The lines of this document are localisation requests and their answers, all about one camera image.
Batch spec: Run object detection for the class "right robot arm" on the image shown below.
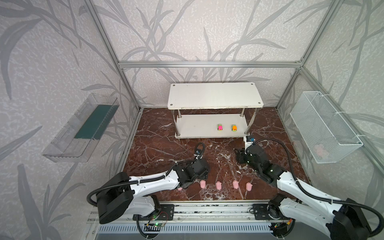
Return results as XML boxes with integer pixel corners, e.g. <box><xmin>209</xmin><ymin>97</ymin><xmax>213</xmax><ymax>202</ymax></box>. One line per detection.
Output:
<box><xmin>235</xmin><ymin>145</ymin><xmax>384</xmax><ymax>240</ymax></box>

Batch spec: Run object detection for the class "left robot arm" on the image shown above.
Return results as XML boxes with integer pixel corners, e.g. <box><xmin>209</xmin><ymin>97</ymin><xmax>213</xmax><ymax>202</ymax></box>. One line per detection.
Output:
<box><xmin>87</xmin><ymin>159</ymin><xmax>210</xmax><ymax>224</ymax></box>

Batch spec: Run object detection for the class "white two-tier shelf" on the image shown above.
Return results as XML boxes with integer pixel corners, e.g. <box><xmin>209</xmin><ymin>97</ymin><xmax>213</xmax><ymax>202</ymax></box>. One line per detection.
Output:
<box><xmin>168</xmin><ymin>82</ymin><xmax>264</xmax><ymax>139</ymax></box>

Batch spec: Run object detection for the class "pink toy in basket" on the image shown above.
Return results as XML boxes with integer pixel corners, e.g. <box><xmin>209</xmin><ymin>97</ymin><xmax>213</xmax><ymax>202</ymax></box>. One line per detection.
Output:
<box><xmin>314</xmin><ymin>144</ymin><xmax>329</xmax><ymax>159</ymax></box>

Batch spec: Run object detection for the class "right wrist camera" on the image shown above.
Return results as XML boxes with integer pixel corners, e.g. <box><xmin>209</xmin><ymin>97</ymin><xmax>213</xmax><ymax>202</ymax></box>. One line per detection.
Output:
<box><xmin>244</xmin><ymin>136</ymin><xmax>255</xmax><ymax>147</ymax></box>

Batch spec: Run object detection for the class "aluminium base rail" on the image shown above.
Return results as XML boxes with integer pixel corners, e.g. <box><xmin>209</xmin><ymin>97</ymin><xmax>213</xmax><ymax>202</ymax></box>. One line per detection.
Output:
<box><xmin>86</xmin><ymin>200</ymin><xmax>337</xmax><ymax>224</ymax></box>

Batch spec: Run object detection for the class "white wire mesh basket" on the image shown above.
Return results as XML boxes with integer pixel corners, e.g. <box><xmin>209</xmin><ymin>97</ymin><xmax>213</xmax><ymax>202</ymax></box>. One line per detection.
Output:
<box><xmin>290</xmin><ymin>91</ymin><xmax>364</xmax><ymax>164</ymax></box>

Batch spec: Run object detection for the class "clear plastic wall bin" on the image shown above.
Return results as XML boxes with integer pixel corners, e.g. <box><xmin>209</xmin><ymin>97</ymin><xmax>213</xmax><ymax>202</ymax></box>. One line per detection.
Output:
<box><xmin>42</xmin><ymin>94</ymin><xmax>120</xmax><ymax>163</ymax></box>

